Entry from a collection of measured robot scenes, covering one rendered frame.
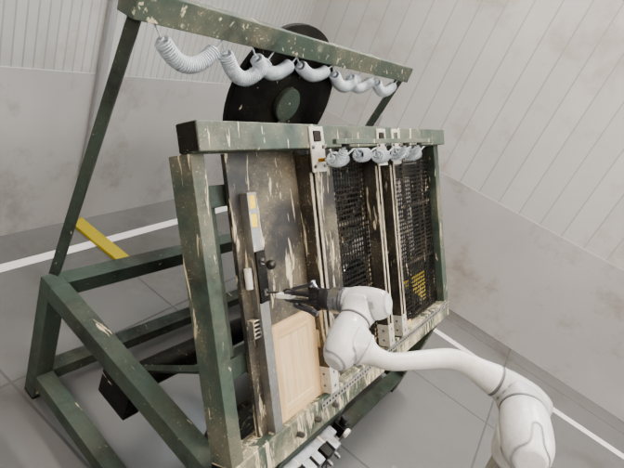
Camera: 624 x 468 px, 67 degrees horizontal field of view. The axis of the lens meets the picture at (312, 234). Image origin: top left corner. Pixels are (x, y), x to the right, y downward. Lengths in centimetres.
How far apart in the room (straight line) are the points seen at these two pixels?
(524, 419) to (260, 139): 121
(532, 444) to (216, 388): 98
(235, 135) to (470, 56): 378
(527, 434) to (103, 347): 167
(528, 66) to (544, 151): 81
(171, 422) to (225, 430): 34
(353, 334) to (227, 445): 66
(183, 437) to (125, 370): 39
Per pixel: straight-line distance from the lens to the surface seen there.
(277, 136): 181
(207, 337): 167
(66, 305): 245
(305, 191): 202
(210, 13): 198
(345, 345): 138
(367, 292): 148
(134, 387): 215
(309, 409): 215
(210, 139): 156
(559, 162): 504
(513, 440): 146
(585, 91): 502
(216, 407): 177
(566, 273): 523
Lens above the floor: 240
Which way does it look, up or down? 25 degrees down
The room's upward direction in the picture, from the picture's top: 24 degrees clockwise
